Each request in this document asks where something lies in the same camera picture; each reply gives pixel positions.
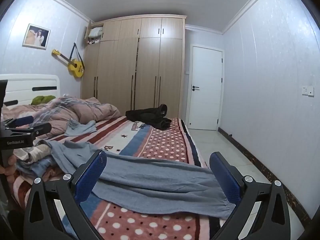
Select yellow ukulele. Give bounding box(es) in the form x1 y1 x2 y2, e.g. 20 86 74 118
52 43 85 78

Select grey-blue knit pants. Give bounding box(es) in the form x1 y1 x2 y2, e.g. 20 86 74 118
16 140 237 220

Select patterned pink bed blanket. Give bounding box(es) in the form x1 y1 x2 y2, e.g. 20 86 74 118
11 115 227 240

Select pink crumpled duvet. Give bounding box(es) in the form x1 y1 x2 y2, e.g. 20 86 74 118
2 96 120 139

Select white room door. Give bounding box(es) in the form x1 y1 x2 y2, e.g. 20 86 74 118
186 44 224 131

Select beige wooden wardrobe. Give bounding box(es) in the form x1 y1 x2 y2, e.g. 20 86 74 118
81 14 187 118

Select folded bedding in wardrobe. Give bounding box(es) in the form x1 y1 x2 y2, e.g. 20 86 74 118
88 27 103 44

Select framed wall photo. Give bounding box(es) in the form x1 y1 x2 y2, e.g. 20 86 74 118
22 24 50 50

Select small grey-blue garment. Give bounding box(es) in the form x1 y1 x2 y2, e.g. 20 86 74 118
64 119 97 137

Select white bed headboard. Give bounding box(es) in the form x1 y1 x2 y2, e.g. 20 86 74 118
1 74 61 108

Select person's left hand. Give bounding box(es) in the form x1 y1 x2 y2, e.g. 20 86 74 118
0 155 17 183

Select dark baseboard strip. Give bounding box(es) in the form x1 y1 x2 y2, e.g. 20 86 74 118
218 127 312 228

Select green cloth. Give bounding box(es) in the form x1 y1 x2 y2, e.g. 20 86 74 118
31 95 56 106

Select white wall socket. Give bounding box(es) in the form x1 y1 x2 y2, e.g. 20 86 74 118
302 86 314 97

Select black clothing pile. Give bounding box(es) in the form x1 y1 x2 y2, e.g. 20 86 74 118
125 104 172 131

